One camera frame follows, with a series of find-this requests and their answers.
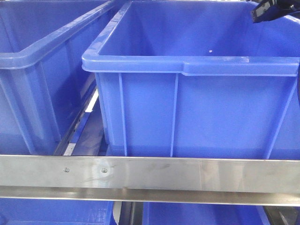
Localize blue bin below left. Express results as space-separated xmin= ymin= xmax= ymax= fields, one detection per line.
xmin=0 ymin=198 xmax=116 ymax=225

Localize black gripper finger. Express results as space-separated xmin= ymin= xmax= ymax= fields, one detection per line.
xmin=251 ymin=0 xmax=300 ymax=23

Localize blue bin left side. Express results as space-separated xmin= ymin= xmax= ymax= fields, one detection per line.
xmin=0 ymin=0 xmax=116 ymax=155

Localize steel shelf front rail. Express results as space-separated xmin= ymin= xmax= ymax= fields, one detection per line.
xmin=0 ymin=155 xmax=300 ymax=206

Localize blue bin below right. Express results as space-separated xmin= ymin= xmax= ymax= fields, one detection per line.
xmin=142 ymin=202 xmax=269 ymax=225

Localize blue bin below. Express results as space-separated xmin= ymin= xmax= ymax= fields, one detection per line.
xmin=142 ymin=202 xmax=269 ymax=225
xmin=0 ymin=198 xmax=116 ymax=225

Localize large blue bin centre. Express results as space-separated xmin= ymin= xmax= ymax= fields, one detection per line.
xmin=82 ymin=0 xmax=300 ymax=160

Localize steel divider rail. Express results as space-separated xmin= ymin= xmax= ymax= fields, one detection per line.
xmin=53 ymin=80 xmax=96 ymax=156

